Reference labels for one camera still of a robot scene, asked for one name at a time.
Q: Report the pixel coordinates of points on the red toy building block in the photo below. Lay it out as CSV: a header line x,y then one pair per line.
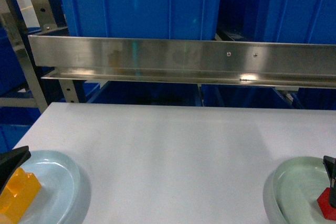
x,y
327,210

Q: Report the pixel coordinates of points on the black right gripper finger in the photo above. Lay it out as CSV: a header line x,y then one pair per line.
x,y
329,164

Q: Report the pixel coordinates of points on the steel rack upright post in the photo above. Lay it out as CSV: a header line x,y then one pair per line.
x,y
17,33

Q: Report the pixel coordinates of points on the stainless steel shelf rail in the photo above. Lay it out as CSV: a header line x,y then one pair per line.
x,y
186,61

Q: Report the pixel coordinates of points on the large blue bin centre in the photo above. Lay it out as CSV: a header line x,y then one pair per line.
x,y
159,19

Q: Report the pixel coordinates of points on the large blue bin right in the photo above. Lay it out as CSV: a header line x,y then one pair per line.
x,y
296,21

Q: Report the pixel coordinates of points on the yellow toy building block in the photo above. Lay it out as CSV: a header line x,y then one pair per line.
x,y
18,194

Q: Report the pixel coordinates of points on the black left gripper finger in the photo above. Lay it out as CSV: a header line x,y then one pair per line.
x,y
12,160

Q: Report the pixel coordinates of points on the light green plate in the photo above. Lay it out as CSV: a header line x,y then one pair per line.
x,y
291,192

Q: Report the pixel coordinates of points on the light blue plate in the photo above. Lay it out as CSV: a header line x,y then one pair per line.
x,y
59,177

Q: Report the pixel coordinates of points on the large blue bin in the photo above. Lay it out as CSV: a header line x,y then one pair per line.
x,y
296,21
159,19

